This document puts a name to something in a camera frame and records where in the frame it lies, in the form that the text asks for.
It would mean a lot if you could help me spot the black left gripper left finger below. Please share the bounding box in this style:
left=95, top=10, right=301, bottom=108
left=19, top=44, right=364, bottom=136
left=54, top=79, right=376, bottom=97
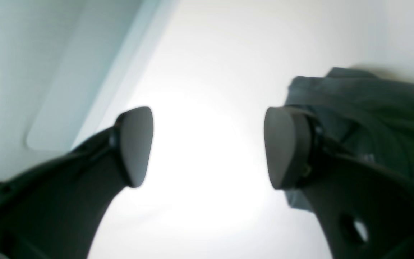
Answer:
left=0, top=107, right=154, bottom=259

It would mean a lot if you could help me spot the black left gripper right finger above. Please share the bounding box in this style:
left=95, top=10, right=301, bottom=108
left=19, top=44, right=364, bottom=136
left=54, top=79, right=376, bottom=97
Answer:
left=263, top=106, right=414, bottom=259

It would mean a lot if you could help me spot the dark grey t-shirt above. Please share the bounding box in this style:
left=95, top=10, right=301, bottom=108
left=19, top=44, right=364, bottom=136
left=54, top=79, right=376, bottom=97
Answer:
left=282, top=67, right=414, bottom=213

